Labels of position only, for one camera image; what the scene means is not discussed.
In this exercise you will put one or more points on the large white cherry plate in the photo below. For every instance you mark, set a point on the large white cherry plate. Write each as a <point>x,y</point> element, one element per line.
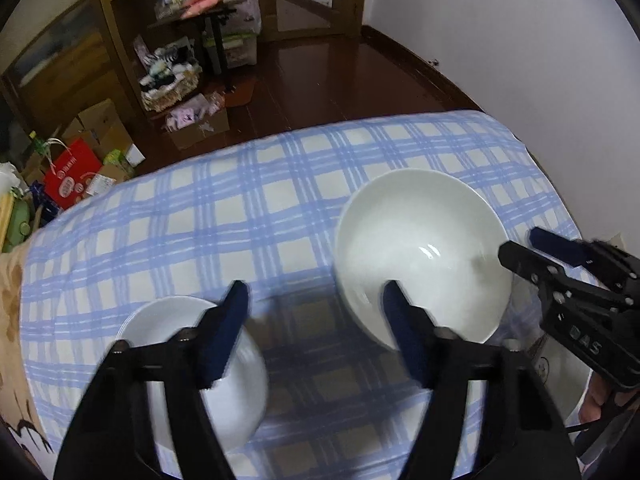
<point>560,380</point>

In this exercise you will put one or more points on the green round container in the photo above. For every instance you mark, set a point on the green round container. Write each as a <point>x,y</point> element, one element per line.
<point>15,222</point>

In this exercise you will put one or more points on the white bowl with round print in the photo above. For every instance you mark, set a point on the white bowl with round print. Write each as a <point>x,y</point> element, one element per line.
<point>240,385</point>

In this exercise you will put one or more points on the green bottle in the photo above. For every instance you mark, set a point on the green bottle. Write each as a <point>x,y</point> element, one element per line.
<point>36,141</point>

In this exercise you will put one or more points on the person's right hand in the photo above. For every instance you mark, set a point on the person's right hand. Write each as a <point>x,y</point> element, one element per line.
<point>592,400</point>

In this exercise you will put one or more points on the large plain white bowl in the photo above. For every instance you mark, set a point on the large plain white bowl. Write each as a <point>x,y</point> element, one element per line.
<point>420,240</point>

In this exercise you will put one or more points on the blue plaid cloth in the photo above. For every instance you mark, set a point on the blue plaid cloth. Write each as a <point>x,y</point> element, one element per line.
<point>225,200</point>

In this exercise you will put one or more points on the small dark side table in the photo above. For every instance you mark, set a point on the small dark side table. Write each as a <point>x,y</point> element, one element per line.
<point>212,35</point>

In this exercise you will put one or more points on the cardboard box of pink clothes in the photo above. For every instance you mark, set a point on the cardboard box of pink clothes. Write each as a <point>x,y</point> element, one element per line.
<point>197,120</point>

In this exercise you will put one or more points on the brown cardboard box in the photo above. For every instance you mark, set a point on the brown cardboard box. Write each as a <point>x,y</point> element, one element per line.
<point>107,125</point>

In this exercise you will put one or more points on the wooden corner shelf unit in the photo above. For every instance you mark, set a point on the wooden corner shelf unit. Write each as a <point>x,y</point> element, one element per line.
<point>125,20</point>

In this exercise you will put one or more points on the beige wall socket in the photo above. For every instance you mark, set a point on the beige wall socket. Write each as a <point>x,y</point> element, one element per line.
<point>615,238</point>

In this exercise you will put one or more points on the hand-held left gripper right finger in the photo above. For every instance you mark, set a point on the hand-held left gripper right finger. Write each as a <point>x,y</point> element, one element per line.
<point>407,330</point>

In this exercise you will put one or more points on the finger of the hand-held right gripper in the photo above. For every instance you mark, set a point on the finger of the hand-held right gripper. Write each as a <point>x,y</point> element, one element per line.
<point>555,247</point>
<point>522,260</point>

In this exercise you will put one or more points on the wooden wardrobe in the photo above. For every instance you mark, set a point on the wooden wardrobe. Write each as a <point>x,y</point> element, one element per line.
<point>60,60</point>

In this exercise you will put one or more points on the wicker basket of plush toys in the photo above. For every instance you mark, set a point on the wicker basket of plush toys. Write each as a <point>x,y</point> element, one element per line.
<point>167,82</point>

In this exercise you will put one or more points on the red paper shopping bag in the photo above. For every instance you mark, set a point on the red paper shopping bag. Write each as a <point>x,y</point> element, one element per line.
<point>70,175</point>

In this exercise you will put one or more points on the clear plastic storage box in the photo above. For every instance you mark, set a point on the clear plastic storage box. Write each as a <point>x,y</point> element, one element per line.
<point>242,30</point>

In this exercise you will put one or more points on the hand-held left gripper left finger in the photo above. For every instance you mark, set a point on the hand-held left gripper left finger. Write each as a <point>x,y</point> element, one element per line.
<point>225,330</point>

